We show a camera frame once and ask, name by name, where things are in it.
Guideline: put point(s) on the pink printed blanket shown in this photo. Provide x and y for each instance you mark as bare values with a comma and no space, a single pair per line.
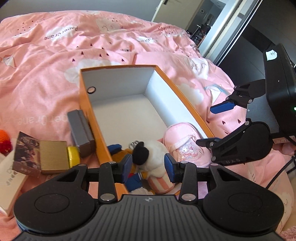
46,69

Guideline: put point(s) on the gold box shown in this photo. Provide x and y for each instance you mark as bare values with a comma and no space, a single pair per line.
54,155

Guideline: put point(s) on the black white plush toy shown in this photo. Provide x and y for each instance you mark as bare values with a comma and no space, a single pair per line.
155,153

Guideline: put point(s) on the yellow round tin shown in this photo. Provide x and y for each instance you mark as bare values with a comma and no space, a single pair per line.
73,156

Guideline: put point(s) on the pink striped plush toy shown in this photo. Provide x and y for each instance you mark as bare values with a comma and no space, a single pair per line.
161,184

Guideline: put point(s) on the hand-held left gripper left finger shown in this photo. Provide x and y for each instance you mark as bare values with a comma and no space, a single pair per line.
127,168

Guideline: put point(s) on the orange blue duck plush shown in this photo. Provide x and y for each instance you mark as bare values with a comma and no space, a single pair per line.
119,158

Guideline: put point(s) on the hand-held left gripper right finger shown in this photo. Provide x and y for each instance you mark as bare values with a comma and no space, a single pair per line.
170,169

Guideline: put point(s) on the person's right hand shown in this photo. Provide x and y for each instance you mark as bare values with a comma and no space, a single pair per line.
288,148

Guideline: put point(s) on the white glasses case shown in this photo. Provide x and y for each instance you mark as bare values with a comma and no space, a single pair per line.
9,183

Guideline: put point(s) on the orange cardboard box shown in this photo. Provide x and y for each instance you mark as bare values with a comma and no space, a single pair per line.
129,115

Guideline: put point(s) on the printed brown card box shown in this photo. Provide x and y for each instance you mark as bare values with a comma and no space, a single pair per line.
26,153

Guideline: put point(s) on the metal keyring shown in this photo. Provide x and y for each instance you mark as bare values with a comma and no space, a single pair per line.
135,144

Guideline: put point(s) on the grey glasses case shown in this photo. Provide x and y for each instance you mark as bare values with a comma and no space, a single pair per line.
79,132

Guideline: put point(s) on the dark wardrobe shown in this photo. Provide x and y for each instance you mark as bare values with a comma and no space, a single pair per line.
254,27

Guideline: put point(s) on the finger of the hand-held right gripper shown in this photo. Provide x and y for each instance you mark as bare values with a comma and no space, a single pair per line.
208,141
222,107

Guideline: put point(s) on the small pink backpack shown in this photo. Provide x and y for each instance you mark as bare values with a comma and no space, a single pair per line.
182,139

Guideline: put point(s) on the crochet orange fruit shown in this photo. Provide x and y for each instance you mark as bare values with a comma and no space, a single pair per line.
4,139

